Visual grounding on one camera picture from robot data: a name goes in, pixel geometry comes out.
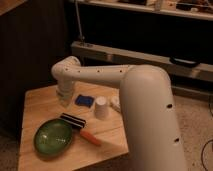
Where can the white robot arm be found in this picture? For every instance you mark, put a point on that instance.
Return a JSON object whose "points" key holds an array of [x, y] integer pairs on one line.
{"points": [[147, 107]]}

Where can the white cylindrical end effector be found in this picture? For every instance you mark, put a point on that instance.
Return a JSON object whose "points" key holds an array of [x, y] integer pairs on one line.
{"points": [[64, 96]]}

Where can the black handle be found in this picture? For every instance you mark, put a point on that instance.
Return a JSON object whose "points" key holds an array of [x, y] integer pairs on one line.
{"points": [[184, 63]]}

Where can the metal shelf rack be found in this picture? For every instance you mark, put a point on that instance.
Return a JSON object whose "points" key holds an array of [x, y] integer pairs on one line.
{"points": [[127, 33]]}

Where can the small white object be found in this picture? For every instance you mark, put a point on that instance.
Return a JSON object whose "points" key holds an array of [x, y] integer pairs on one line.
{"points": [[115, 104]]}

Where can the orange carrot toy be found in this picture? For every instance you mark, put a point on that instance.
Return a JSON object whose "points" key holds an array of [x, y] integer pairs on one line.
{"points": [[89, 137]]}

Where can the white paper cup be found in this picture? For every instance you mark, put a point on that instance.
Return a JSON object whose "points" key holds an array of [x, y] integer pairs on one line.
{"points": [[101, 108]]}

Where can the black white striped eraser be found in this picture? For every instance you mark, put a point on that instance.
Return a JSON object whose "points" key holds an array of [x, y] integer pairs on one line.
{"points": [[77, 123]]}

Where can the green bowl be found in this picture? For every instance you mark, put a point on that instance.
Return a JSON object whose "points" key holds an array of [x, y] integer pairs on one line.
{"points": [[53, 137]]}

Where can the blue sponge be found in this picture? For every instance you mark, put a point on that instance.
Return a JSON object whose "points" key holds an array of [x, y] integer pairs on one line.
{"points": [[82, 100]]}

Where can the vertical metal pole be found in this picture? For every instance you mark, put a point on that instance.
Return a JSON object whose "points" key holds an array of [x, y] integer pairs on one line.
{"points": [[81, 36]]}

